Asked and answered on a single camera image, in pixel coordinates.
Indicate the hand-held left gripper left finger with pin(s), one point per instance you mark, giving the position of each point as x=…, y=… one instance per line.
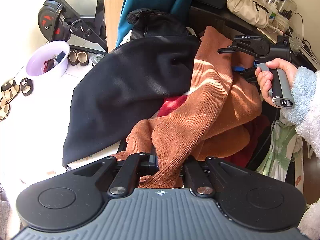
x=152, y=163

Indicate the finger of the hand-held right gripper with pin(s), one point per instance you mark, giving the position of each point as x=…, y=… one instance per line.
x=250, y=45
x=240, y=68

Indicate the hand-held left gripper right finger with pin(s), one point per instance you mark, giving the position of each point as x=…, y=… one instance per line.
x=190, y=170

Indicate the brown knit sweater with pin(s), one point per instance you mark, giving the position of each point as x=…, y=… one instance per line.
x=200, y=110

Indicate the person's right hand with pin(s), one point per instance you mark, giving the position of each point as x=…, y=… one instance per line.
x=282, y=66

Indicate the cream fabric bag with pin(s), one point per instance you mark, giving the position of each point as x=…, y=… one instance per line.
x=247, y=10

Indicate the red garment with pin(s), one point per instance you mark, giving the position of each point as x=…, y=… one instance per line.
x=172, y=105

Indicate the black garment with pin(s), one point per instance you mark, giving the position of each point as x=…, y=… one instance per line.
x=120, y=92

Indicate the green leaf print cloth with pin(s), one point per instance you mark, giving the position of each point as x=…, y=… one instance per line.
x=280, y=150

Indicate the dark denim garment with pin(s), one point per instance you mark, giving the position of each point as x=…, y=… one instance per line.
x=160, y=25

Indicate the grey ribbed slipper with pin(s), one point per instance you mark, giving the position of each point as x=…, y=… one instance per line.
x=96, y=60

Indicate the white fluffy robe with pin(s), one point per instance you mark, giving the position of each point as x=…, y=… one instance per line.
x=311, y=220

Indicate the light wooden panel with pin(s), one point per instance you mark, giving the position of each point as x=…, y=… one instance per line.
x=113, y=12

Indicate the dark cloth bundle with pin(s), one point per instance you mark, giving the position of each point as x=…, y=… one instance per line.
x=50, y=65

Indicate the black slipper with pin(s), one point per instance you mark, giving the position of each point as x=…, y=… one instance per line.
x=26, y=86

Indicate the lavender plastic basin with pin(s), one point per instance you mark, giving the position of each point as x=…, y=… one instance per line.
x=37, y=66

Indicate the beige sandal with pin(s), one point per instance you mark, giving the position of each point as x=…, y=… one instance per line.
x=10, y=92
x=4, y=111

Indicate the black exercise bike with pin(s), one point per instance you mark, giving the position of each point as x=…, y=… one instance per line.
x=53, y=17

